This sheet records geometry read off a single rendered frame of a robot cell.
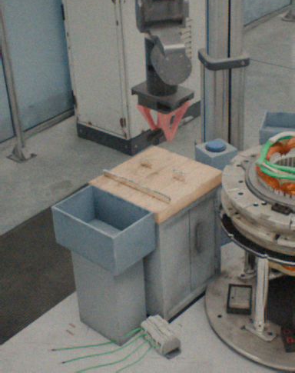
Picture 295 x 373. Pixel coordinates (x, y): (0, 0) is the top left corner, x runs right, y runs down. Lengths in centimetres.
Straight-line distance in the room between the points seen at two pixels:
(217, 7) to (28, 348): 86
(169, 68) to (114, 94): 250
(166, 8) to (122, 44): 232
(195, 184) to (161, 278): 20
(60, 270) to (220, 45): 151
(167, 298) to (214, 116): 52
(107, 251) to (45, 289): 158
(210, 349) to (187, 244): 21
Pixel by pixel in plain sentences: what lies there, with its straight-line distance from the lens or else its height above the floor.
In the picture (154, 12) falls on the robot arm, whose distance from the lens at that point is 112.
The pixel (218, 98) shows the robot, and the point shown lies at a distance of 165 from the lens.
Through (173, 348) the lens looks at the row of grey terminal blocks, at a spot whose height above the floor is 79.
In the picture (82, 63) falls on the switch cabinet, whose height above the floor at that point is 48.
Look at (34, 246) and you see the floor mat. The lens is 302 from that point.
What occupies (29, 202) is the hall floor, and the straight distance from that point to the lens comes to 336.
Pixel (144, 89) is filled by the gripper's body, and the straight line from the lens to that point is 121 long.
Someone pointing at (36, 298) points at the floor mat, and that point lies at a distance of 273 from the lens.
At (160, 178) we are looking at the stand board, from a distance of 133.
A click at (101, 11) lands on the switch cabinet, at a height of 79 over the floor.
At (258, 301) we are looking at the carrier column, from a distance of 131.
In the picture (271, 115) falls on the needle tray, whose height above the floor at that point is 105.
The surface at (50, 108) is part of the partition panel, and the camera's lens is 386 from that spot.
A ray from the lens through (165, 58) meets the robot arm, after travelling 107.
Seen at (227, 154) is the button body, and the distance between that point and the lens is 150.
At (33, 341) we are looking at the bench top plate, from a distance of 141.
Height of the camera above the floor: 174
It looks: 30 degrees down
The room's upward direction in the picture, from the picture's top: 3 degrees counter-clockwise
